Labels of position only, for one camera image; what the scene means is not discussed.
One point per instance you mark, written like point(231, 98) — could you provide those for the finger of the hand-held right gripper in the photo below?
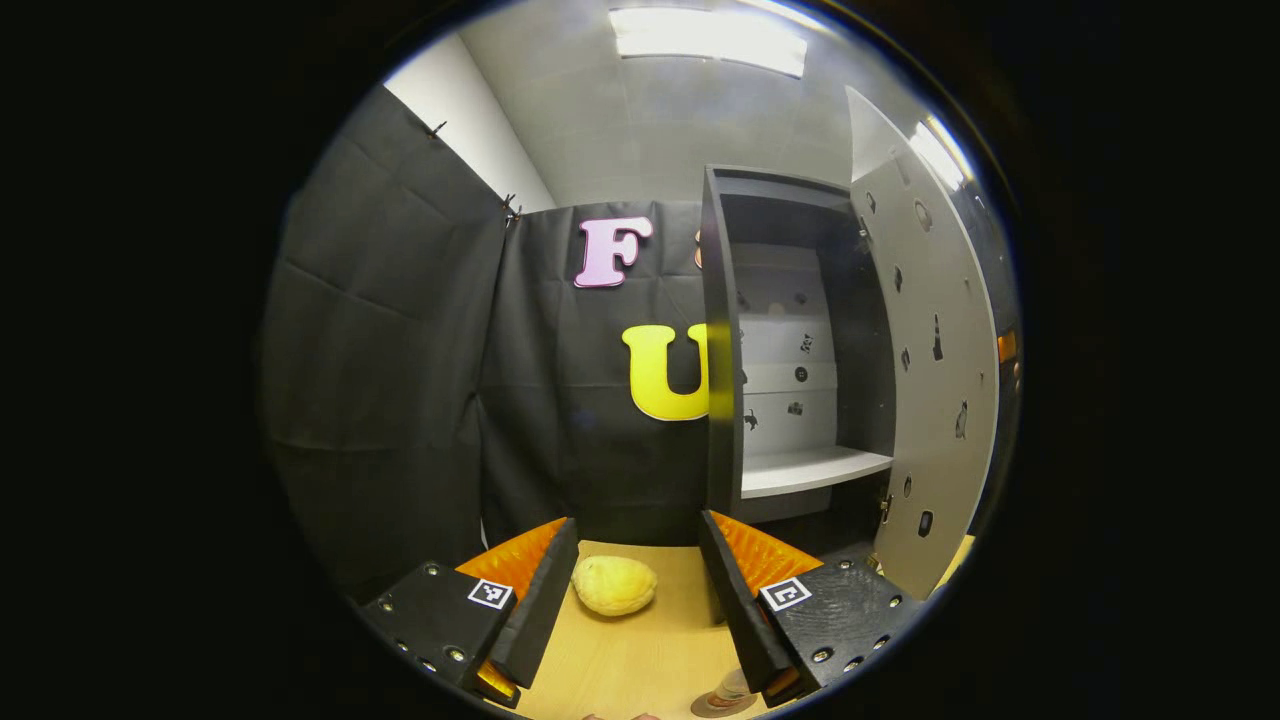
point(1007, 347)

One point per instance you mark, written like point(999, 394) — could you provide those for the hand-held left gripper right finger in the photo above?
point(735, 610)

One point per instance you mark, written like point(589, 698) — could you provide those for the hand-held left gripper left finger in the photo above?
point(545, 610)

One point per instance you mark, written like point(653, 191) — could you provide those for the brown round coaster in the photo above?
point(712, 709)

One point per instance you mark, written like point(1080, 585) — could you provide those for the beige cabinet door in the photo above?
point(940, 450)

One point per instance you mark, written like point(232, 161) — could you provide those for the dark grey cabinet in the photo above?
point(722, 400)

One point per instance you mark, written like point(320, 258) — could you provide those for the white cabinet shelf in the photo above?
point(810, 470)

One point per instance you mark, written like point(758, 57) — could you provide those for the yellow lemon toy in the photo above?
point(612, 585)

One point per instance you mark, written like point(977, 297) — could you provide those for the narrow ceiling light panel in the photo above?
point(940, 150)

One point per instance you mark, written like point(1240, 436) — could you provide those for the black backdrop cloth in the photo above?
point(400, 380)

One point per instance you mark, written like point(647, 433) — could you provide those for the large ceiling light panel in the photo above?
point(710, 40)

